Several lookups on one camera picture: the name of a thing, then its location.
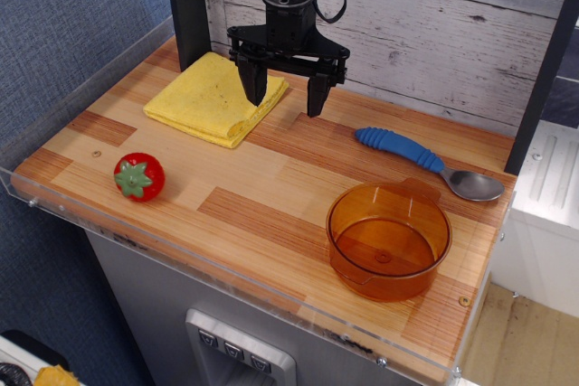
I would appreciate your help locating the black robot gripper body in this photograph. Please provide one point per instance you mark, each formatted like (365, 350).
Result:
(289, 41)

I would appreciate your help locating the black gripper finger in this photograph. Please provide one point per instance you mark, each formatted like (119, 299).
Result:
(319, 87)
(254, 79)

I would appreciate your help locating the orange transparent plastic container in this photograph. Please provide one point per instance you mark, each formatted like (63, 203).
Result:
(387, 240)

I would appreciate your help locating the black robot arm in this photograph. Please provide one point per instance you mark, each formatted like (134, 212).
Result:
(289, 41)

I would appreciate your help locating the folded yellow cloth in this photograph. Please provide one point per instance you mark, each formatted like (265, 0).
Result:
(207, 101)

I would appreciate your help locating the red toy strawberry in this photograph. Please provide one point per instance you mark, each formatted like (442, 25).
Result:
(139, 177)

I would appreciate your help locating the clear acrylic table guard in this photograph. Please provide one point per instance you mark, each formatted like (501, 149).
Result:
(252, 218)

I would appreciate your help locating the grey cabinet with button panel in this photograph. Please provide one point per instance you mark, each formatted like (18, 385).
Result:
(193, 331)

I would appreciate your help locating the white ribbed side unit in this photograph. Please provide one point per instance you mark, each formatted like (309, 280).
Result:
(536, 255)

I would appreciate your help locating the yellow object bottom left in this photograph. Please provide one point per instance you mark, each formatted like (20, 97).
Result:
(55, 376)

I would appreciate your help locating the black left vertical post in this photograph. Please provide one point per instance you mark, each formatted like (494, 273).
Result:
(191, 30)

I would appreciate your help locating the black vertical post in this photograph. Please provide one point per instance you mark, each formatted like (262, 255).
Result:
(551, 63)
(191, 30)

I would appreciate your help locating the blue handled metal spoon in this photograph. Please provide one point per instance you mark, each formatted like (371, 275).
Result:
(467, 185)

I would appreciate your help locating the black right vertical post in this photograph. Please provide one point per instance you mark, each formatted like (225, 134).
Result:
(551, 63)

